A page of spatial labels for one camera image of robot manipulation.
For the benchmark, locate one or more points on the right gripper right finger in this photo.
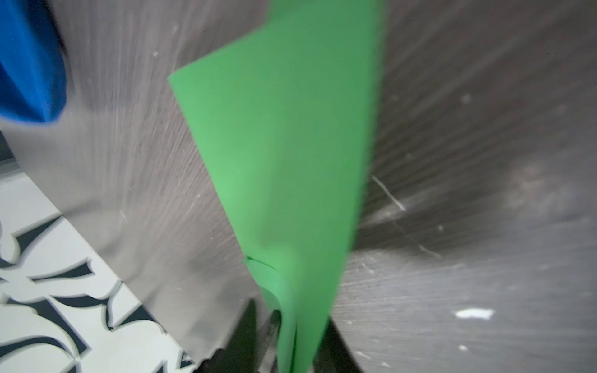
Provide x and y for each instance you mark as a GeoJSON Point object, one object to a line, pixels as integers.
{"type": "Point", "coordinates": [334, 355]}

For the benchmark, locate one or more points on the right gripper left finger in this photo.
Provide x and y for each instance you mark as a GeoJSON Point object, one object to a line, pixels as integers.
{"type": "Point", "coordinates": [247, 345]}

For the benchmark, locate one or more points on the green square paper sheet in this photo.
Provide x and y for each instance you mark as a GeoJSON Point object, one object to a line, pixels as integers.
{"type": "Point", "coordinates": [284, 119]}

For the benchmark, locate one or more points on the blue crumpled cloth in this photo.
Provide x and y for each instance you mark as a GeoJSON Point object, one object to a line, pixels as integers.
{"type": "Point", "coordinates": [33, 74]}

